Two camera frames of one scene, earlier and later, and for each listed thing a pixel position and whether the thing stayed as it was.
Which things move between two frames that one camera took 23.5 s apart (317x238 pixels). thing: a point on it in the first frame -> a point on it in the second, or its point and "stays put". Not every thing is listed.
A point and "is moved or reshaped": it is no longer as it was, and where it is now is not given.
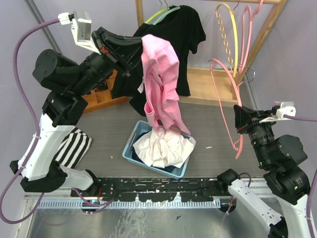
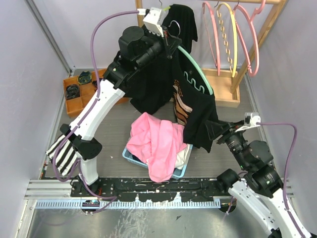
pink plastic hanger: [252, 16] is moved or reshaped
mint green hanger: [161, 17] -> [202, 73]
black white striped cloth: [73, 148] stays put
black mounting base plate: [156, 189] stays put
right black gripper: [243, 117] -> [230, 131]
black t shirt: [183, 27] -> [157, 98]
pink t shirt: [160, 68] -> [156, 142]
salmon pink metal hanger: [240, 139] -> [216, 35]
